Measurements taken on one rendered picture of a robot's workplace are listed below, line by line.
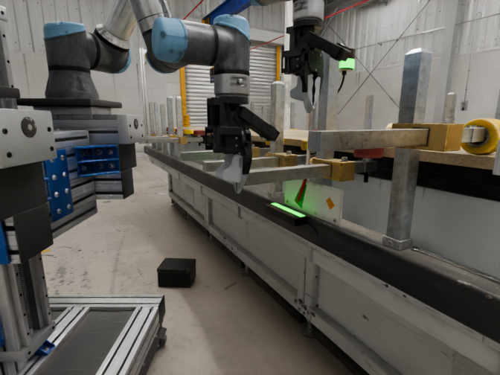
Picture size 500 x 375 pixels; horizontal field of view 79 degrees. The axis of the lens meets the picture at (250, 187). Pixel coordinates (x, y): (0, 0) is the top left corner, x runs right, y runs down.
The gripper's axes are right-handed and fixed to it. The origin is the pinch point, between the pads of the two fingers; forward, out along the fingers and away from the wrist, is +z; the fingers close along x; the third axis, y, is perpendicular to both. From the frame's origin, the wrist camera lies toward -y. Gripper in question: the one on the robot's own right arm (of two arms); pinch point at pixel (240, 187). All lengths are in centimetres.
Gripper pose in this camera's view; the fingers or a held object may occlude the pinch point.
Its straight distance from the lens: 70.1
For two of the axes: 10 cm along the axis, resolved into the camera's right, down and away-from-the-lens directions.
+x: 4.7, 1.9, -8.6
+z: -0.1, 9.8, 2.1
